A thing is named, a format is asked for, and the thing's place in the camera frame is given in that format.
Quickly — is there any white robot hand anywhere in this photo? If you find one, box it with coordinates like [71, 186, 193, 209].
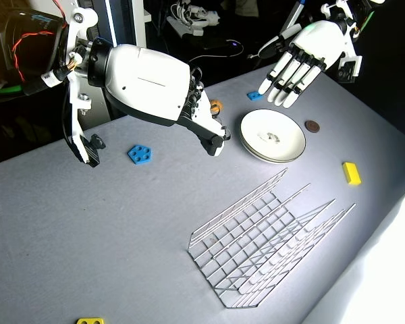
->
[258, 20, 350, 109]
[103, 43, 231, 157]

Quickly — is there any spare white robot hand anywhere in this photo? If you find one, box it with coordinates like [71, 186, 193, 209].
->
[167, 0, 222, 37]

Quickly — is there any grey adapter with blue plug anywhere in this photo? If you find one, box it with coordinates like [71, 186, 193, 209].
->
[279, 0, 306, 34]

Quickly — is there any blue pentagon block with holes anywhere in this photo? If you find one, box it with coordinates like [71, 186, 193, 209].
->
[127, 144, 154, 166]

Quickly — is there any black device with blue light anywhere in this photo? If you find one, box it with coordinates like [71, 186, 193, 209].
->
[202, 38, 246, 59]

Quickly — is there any yellow rectangular block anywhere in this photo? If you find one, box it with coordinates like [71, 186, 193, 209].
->
[342, 161, 362, 186]

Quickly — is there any grey table cloth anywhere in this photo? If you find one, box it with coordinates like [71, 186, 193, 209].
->
[0, 55, 405, 324]

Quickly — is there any wire dish rack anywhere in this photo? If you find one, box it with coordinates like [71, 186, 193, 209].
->
[187, 167, 357, 310]

